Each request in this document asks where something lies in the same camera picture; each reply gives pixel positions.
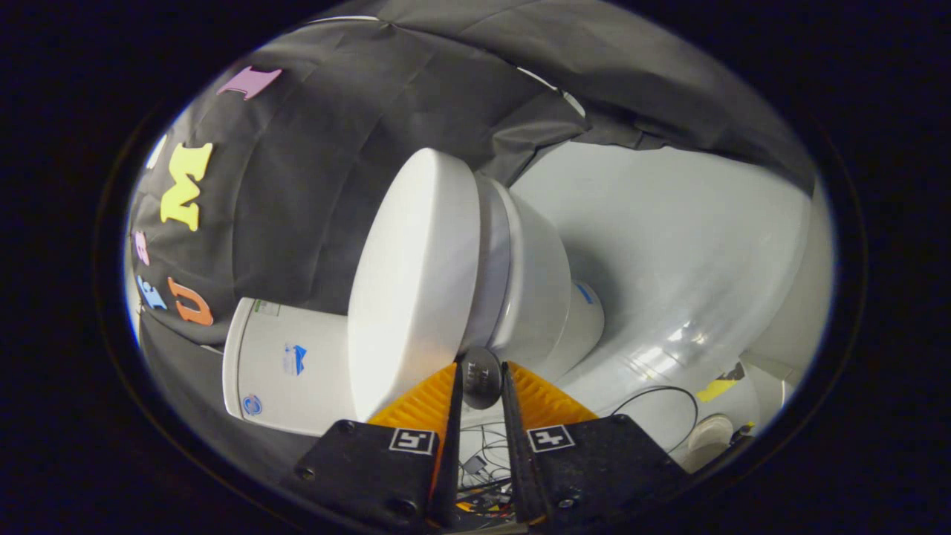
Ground thin black floor cables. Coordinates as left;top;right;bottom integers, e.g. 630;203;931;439
459;422;515;515

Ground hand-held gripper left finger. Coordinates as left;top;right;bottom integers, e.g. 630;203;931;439
281;362;465;530

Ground white ceramic toilet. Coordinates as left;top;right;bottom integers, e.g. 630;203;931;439
222;175;605;437

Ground looped black cable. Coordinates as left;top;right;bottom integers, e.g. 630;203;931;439
609;386;699;454

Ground white toilet lid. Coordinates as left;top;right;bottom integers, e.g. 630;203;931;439
347;147;504;422

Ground black backdrop cloth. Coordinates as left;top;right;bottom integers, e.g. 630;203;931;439
130;0;818;476

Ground yellow tape strip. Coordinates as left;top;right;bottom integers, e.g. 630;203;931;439
696;362;746;403

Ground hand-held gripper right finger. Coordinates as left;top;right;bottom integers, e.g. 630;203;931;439
499;362;688;525

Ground white round object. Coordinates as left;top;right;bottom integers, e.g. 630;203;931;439
685;414;735;473

